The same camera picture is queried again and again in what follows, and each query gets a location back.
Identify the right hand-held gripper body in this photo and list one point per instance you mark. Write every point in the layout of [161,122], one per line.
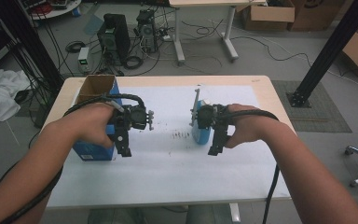
[213,116]

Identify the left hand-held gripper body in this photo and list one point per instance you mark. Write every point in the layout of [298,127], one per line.
[135,118]

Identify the blue packet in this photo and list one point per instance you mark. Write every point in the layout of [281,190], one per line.
[202,137]

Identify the person's right hand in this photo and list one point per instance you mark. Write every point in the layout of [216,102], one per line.
[248,127]

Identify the person's left hand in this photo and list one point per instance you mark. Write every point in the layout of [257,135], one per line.
[93,124]

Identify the scatter of small dark bits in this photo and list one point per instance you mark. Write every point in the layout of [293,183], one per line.
[180,134]

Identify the white table mat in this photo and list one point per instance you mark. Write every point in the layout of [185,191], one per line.
[167,174]

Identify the white power strip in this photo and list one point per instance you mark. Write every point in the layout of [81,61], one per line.
[167,38]

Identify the white desk with metal legs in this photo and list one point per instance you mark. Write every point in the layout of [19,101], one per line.
[180,31]

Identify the small white power supply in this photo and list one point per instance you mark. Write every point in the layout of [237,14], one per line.
[83,59]

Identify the large black computer tower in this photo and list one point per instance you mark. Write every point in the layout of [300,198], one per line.
[118,37]

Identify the small black computer tower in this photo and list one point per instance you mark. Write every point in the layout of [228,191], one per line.
[147,29]

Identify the white table leg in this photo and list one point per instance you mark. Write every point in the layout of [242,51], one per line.
[235,213]

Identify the grey floor mat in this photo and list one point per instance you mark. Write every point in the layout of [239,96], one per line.
[320,105]

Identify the open brown cardboard box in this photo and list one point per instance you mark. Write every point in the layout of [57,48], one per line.
[270,15]

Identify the black metal stand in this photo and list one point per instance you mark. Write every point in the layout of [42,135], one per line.
[34,46]

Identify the round white table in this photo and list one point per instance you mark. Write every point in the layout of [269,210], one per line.
[59,11]

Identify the white crumpled cloth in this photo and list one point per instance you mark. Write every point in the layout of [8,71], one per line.
[0,93]

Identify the closed brown cardboard box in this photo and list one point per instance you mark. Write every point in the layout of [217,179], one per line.
[317,14]

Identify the black metal post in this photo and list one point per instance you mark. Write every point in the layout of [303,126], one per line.
[326,49]

